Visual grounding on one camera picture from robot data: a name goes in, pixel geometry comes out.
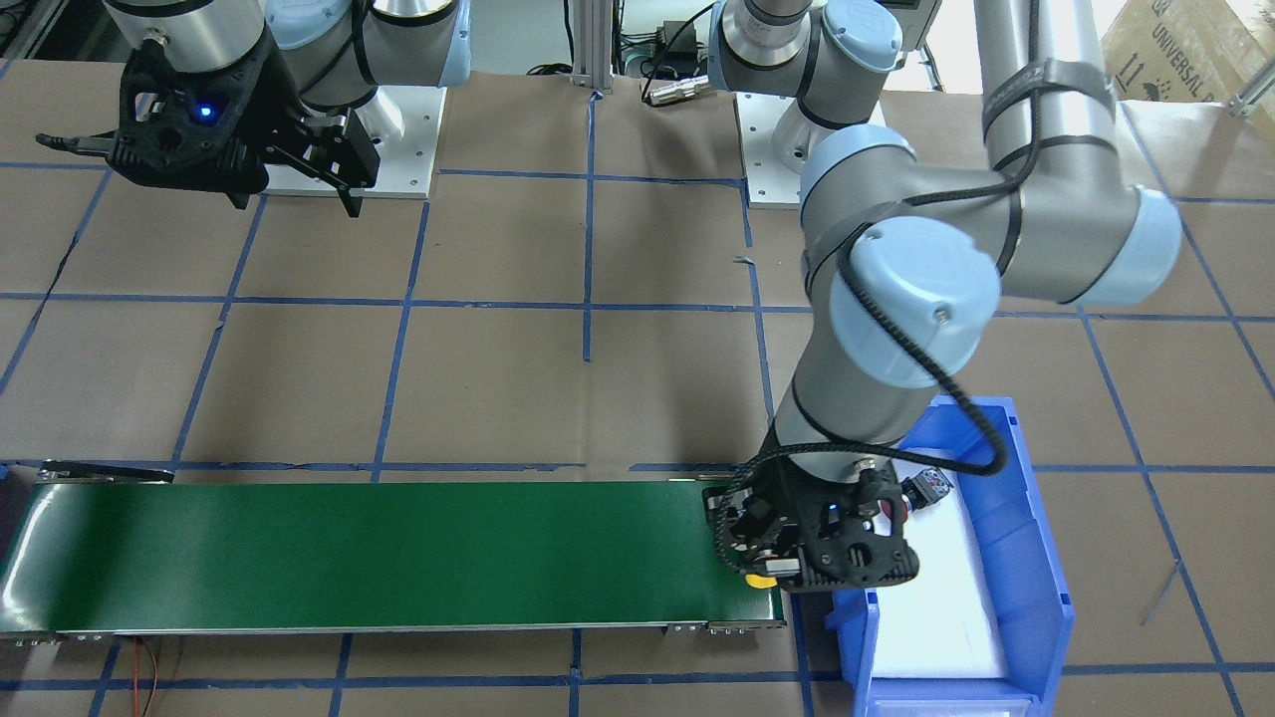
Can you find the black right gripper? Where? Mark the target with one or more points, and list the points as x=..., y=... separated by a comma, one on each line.
x=271, y=108

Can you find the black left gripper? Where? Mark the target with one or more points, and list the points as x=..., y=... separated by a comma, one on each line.
x=754, y=518

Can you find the red push button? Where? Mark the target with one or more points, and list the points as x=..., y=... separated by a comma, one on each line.
x=924, y=489

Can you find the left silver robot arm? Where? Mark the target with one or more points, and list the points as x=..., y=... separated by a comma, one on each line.
x=906, y=261

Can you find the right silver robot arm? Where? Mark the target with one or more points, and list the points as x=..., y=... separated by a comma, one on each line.
x=339, y=54

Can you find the white foam pad far bin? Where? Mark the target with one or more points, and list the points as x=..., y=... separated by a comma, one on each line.
x=941, y=624

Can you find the far blue storage bin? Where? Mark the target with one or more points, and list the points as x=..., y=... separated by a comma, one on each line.
x=1030, y=600

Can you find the green conveyor belt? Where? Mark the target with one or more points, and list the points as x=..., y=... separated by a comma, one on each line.
x=94, y=559

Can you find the cardboard box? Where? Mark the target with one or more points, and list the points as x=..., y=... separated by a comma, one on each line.
x=1188, y=51

